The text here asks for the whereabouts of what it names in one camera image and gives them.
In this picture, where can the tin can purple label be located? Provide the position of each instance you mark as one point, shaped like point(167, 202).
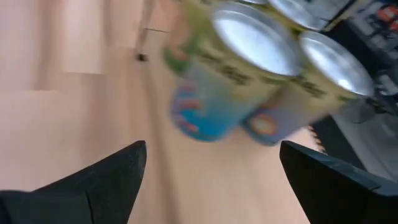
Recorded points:
point(289, 115)

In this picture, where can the light blue object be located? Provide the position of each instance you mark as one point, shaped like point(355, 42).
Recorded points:
point(295, 12)

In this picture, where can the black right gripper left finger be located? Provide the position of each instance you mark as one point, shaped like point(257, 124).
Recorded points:
point(93, 193)

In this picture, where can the tin can blue label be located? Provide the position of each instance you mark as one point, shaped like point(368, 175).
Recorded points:
point(217, 102)

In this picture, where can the tin can green label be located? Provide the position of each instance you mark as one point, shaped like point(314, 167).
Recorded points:
point(177, 60)

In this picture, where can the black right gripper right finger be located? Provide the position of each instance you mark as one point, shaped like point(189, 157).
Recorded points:
point(342, 193)

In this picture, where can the black floor mat striped edge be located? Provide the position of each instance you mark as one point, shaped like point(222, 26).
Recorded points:
point(337, 146)

